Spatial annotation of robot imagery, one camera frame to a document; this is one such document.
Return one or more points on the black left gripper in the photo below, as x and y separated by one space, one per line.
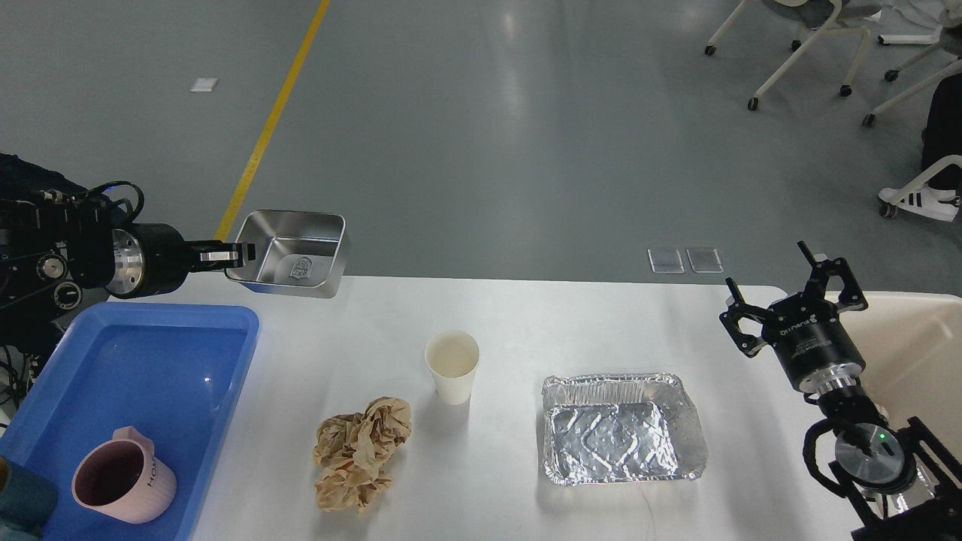
152 259

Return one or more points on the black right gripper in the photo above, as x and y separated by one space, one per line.
815 347

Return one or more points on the stainless steel square tray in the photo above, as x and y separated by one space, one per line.
298 253

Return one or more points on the aluminium foil tray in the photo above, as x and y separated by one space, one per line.
609 428

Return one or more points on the pink plastic mug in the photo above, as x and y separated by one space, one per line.
124 479

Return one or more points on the white paper cup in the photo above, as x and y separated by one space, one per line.
452 358

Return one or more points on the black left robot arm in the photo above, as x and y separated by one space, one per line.
56 246

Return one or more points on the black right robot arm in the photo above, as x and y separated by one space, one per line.
903 484

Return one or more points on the cream plastic bin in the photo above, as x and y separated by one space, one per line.
911 343

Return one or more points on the clear floor plate right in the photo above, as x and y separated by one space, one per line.
704 260

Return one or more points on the clear floor plate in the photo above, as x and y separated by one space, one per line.
704 260
666 261

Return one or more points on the blue plastic tray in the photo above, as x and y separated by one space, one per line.
173 371

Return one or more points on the clear floor plate left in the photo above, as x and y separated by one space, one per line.
666 261

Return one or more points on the white sneaker with stripes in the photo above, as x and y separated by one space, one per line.
938 204

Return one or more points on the person in beige sweater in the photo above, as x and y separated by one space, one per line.
20 179

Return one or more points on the crumpled brown paper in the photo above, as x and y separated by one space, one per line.
352 452

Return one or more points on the teal cup in tray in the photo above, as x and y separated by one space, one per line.
27 502

